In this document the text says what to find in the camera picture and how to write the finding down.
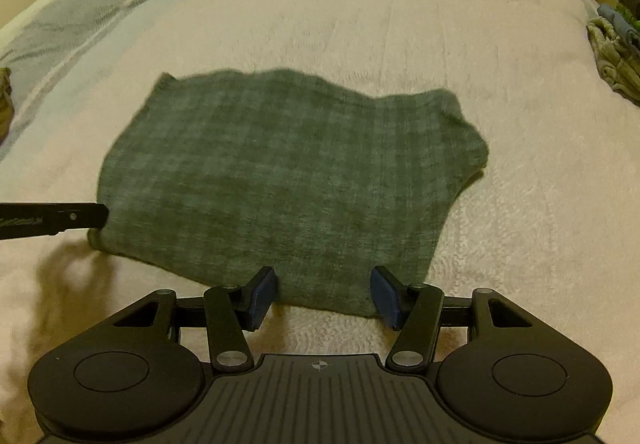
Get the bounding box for green plaid shorts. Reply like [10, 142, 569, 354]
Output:
[89, 69, 489, 316]

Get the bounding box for olive brown garment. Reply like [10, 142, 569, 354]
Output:
[0, 67, 14, 143]

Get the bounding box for blue folded garment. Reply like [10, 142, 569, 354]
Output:
[598, 4, 639, 48]

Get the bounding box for green folded garment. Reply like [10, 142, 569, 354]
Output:
[627, 16, 640, 32]

